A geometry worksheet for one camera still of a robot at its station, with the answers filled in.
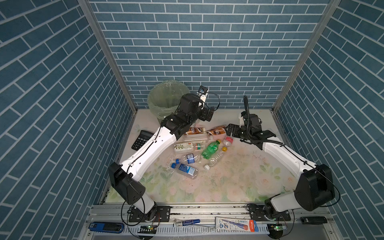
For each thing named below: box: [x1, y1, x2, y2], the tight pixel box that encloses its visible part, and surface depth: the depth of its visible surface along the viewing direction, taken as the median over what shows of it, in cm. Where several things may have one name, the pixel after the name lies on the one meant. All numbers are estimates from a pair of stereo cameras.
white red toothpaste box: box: [216, 217, 259, 232], surface depth 72 cm
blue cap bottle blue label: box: [171, 163, 199, 180], surface depth 86 cm
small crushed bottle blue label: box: [184, 153, 202, 164], surface depth 90 cm
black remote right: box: [300, 216, 328, 225], surface depth 71 cm
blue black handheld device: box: [89, 221, 125, 234], surface depth 69 cm
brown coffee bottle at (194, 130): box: [185, 127, 207, 135], surface depth 105 cm
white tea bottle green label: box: [174, 141, 206, 153], surface depth 96 cm
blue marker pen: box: [172, 219, 201, 227], surface depth 71 cm
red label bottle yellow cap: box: [221, 136, 234, 152], surface depth 98 cm
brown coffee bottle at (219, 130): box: [206, 125, 226, 137], surface depth 104 cm
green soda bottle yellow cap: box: [201, 139, 221, 160], surface depth 96 cm
